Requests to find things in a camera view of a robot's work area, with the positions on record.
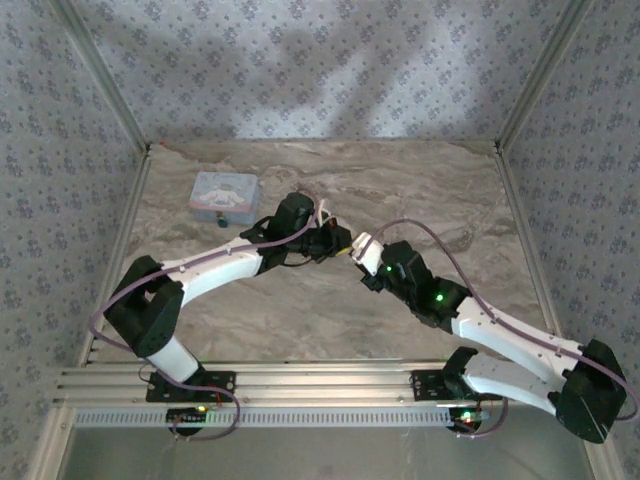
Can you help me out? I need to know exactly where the pastel cartoon tin box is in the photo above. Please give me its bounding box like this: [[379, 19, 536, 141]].
[[188, 170, 260, 226]]

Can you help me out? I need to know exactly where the right controller board green light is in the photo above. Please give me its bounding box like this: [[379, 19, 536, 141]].
[[448, 406, 485, 433]]

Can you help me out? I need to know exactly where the controller board green light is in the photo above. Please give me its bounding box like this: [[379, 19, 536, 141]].
[[448, 406, 485, 433], [166, 406, 212, 427]]

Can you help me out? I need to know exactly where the left controller board green light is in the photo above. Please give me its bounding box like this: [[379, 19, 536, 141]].
[[166, 406, 212, 427]]

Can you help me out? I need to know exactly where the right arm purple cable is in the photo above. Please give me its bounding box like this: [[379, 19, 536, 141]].
[[372, 219, 639, 442]]

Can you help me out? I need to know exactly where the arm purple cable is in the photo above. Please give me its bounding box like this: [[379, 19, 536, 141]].
[[89, 197, 242, 444], [372, 219, 639, 442]]

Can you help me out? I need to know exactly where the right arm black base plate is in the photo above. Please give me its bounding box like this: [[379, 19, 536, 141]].
[[410, 368, 474, 404]]

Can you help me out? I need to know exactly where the aluminium table edge rail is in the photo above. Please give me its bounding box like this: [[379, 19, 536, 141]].
[[77, 147, 154, 364], [492, 147, 564, 346]]

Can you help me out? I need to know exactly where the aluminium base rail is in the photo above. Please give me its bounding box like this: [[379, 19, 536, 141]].
[[53, 357, 506, 407]]

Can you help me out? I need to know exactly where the slotted grey cable duct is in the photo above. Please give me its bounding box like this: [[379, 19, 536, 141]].
[[73, 405, 467, 429]]

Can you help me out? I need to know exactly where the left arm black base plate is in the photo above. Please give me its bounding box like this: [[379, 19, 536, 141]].
[[146, 370, 237, 404]]

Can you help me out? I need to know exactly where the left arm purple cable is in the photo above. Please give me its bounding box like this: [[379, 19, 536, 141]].
[[89, 197, 242, 444]]

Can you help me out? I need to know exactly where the aluminium frame post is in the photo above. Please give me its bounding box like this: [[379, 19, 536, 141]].
[[48, 0, 153, 154], [494, 0, 599, 154]]

